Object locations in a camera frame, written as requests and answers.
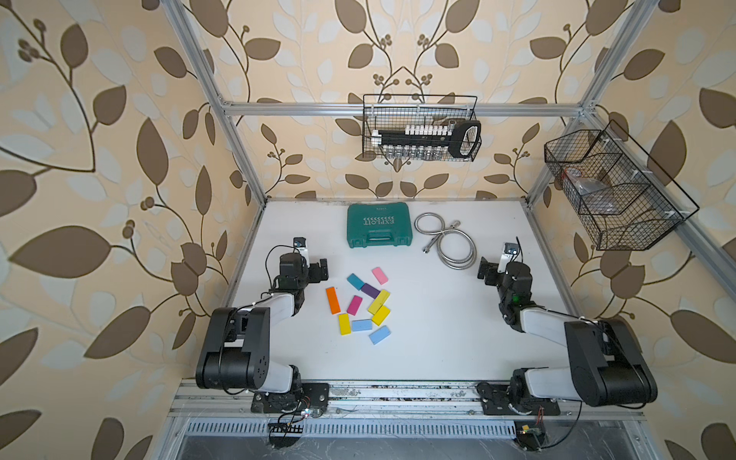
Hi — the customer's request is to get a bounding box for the pink block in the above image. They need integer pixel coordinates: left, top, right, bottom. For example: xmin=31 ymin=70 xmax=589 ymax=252
xmin=372 ymin=268 xmax=388 ymax=285

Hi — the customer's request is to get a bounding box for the long yellow-green block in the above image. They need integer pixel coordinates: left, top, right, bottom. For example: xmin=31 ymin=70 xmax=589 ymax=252
xmin=367 ymin=289 xmax=390 ymax=314

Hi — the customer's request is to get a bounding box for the short yellow block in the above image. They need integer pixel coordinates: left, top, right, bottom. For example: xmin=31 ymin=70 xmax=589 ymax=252
xmin=372 ymin=305 xmax=391 ymax=326

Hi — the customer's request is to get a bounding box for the light blue block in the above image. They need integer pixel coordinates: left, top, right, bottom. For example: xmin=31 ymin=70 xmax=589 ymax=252
xmin=369 ymin=326 xmax=391 ymax=345
xmin=351 ymin=319 xmax=374 ymax=333

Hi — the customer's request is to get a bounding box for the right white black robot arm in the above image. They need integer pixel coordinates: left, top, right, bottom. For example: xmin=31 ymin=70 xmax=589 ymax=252
xmin=476 ymin=259 xmax=659 ymax=415

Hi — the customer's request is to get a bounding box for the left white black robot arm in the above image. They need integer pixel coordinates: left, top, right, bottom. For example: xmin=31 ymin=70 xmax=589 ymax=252
xmin=195 ymin=251 xmax=330 ymax=417

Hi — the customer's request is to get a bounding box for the orange long block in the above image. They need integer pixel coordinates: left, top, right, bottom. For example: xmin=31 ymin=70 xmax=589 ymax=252
xmin=326 ymin=287 xmax=341 ymax=314

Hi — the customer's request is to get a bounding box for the teal block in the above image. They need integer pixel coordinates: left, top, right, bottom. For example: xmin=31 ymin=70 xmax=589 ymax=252
xmin=347 ymin=273 xmax=364 ymax=291

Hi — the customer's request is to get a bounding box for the magenta block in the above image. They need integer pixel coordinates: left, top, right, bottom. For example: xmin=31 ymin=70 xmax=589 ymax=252
xmin=347 ymin=295 xmax=363 ymax=316

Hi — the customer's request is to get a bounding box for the purple block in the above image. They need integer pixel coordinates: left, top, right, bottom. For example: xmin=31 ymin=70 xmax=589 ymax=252
xmin=360 ymin=284 xmax=381 ymax=299

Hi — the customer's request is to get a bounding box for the yellow block lower left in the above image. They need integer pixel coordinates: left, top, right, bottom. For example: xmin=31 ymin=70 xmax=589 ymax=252
xmin=338 ymin=314 xmax=352 ymax=335

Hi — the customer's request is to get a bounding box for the light blue flat block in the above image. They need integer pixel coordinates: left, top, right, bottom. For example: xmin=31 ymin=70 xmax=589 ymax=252
xmin=351 ymin=319 xmax=374 ymax=333

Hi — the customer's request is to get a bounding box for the green plastic tool case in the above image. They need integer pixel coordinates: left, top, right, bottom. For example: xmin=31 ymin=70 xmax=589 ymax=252
xmin=347 ymin=202 xmax=413 ymax=248

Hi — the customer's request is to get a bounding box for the clear plastic bag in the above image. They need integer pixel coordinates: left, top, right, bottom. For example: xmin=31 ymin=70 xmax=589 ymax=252
xmin=563 ymin=168 xmax=619 ymax=215

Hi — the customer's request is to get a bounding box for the black white socket set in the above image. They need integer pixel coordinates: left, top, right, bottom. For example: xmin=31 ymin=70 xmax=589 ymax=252
xmin=368 ymin=120 xmax=482 ymax=161

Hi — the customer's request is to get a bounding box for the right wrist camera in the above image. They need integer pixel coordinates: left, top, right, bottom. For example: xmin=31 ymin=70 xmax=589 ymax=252
xmin=503 ymin=243 xmax=521 ymax=258

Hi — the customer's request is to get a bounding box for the coiled metal shower hose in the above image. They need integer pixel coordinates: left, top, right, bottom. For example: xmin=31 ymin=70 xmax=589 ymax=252
xmin=413 ymin=212 xmax=478 ymax=271

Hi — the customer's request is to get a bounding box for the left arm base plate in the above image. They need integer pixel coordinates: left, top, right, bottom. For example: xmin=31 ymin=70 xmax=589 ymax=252
xmin=250 ymin=381 xmax=330 ymax=418

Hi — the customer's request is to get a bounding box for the aluminium front rail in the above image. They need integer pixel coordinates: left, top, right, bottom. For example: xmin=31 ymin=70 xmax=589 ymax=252
xmin=168 ymin=378 xmax=645 ymax=421

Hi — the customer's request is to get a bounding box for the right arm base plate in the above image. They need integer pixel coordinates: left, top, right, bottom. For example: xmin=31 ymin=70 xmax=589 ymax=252
xmin=475 ymin=381 xmax=561 ymax=416

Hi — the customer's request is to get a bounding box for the right black wire basket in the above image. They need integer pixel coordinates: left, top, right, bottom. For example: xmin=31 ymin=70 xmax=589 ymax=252
xmin=544 ymin=120 xmax=700 ymax=251

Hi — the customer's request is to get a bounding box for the black wire basket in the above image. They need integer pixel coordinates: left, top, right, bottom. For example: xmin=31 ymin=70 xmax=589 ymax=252
xmin=361 ymin=93 xmax=482 ymax=163
xmin=544 ymin=120 xmax=700 ymax=251

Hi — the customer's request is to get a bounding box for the centre black wire basket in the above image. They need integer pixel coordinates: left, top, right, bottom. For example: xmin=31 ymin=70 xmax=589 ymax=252
xmin=361 ymin=93 xmax=482 ymax=163

